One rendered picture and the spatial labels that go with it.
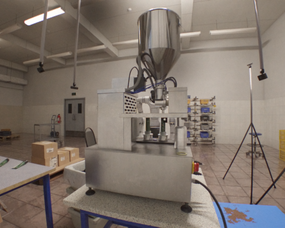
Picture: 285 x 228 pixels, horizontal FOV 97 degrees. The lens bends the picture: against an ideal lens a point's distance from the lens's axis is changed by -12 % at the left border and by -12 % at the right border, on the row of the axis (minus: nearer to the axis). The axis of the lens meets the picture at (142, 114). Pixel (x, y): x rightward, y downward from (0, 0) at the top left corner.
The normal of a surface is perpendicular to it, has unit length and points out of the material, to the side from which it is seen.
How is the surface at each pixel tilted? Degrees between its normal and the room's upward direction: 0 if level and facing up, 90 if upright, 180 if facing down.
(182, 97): 90
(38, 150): 90
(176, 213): 0
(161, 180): 90
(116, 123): 90
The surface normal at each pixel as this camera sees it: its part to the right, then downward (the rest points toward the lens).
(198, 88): -0.27, 0.00
